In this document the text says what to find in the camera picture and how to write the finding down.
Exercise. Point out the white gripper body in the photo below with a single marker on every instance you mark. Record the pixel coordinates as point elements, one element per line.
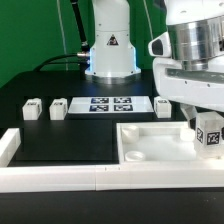
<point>203,89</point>

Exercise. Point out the white marker base plate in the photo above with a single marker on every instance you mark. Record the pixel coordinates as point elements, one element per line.
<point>110,105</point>

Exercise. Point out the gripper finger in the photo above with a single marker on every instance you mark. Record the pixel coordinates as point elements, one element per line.
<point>189,113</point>

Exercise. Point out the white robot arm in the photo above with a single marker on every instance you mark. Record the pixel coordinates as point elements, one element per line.
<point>188,65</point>

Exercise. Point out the white square tabletop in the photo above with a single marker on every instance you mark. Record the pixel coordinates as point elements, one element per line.
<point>149,142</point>

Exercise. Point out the white U-shaped obstacle fence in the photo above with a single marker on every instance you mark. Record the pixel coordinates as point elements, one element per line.
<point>103,177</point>

